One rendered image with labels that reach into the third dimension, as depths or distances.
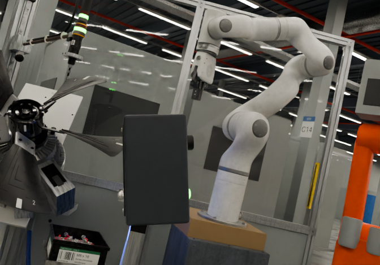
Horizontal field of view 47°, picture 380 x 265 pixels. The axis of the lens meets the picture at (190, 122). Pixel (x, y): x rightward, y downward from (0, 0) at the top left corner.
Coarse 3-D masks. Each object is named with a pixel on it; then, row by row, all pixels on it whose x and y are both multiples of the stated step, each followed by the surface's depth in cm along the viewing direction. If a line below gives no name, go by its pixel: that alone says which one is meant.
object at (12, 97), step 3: (12, 96) 158; (15, 96) 158; (9, 99) 158; (12, 99) 158; (15, 99) 157; (18, 99) 157; (6, 102) 159; (9, 102) 158; (6, 105) 159; (9, 105) 158; (3, 108) 159; (6, 108) 158; (0, 111) 159; (3, 111) 159; (6, 111) 158; (3, 114) 159; (6, 117) 158; (6, 120) 158
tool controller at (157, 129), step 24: (144, 120) 76; (168, 120) 76; (144, 144) 76; (168, 144) 76; (192, 144) 78; (144, 168) 75; (168, 168) 76; (120, 192) 91; (144, 192) 75; (168, 192) 75; (144, 216) 75; (168, 216) 75
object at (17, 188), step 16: (16, 160) 139; (32, 160) 146; (0, 176) 132; (16, 176) 136; (32, 176) 142; (0, 192) 129; (16, 192) 133; (32, 192) 138; (32, 208) 134; (48, 208) 139
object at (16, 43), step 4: (12, 36) 208; (16, 36) 203; (20, 36) 202; (12, 40) 206; (16, 40) 201; (20, 40) 202; (24, 40) 203; (12, 44) 205; (16, 44) 201; (20, 44) 202; (12, 48) 203; (16, 48) 201; (20, 48) 202; (24, 48) 203; (28, 48) 204; (12, 52) 209; (24, 52) 204; (28, 52) 205
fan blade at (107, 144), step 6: (66, 132) 150; (72, 132) 153; (78, 138) 148; (84, 138) 150; (90, 138) 152; (96, 138) 153; (102, 138) 156; (108, 138) 160; (114, 138) 162; (120, 138) 163; (90, 144) 147; (96, 144) 148; (102, 144) 150; (108, 144) 152; (114, 144) 154; (102, 150) 146; (108, 150) 147; (114, 150) 149; (120, 150) 151; (114, 156) 146
